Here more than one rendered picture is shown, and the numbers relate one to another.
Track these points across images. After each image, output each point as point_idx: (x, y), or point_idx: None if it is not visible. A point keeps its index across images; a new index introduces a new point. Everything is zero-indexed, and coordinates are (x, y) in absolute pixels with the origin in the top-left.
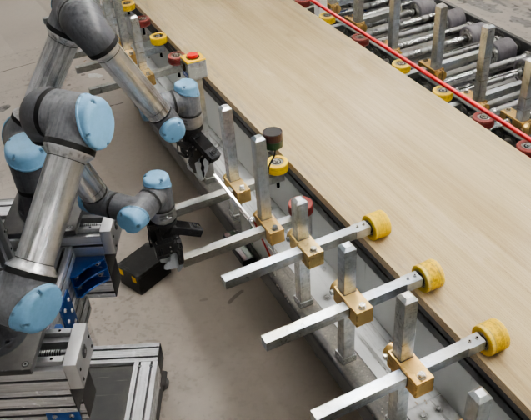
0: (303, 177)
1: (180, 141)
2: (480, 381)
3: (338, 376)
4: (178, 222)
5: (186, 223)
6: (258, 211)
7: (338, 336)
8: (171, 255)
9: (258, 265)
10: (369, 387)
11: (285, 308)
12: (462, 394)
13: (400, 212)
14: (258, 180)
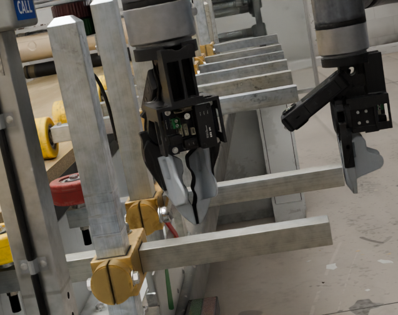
0: (0, 215)
1: (206, 102)
2: (116, 144)
3: (212, 219)
4: (319, 87)
5: (307, 97)
6: (150, 179)
7: (190, 173)
8: (357, 132)
9: (238, 94)
10: (226, 69)
11: (203, 282)
12: (122, 191)
13: None
14: (135, 90)
